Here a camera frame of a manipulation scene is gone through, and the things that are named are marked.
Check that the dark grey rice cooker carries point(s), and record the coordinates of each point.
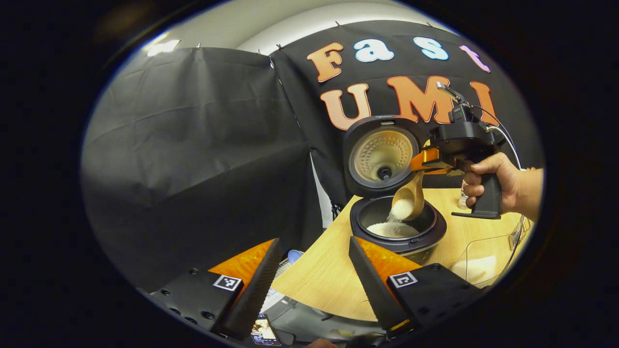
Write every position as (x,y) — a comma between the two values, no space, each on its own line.
(382,154)

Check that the clear drink bottle red label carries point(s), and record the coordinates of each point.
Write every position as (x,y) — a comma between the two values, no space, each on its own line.
(463,198)

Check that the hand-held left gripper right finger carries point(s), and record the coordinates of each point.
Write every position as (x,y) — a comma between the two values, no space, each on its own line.
(372,285)

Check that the wooden spoon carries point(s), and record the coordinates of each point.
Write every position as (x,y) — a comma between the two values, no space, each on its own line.
(411,200)

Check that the white rice heap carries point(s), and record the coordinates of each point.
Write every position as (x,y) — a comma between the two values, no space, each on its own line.
(391,229)
(476,268)

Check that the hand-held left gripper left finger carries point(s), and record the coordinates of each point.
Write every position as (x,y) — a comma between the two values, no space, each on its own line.
(256,292)

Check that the ceiling light panel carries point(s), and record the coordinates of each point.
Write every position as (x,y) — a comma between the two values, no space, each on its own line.
(163,48)

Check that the smartphone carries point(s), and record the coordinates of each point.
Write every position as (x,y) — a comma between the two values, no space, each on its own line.
(265,331)

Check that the clear rice container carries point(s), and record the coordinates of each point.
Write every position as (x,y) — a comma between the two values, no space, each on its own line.
(483,251)

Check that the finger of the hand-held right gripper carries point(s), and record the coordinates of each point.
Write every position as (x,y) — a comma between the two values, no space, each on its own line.
(423,159)
(441,171)

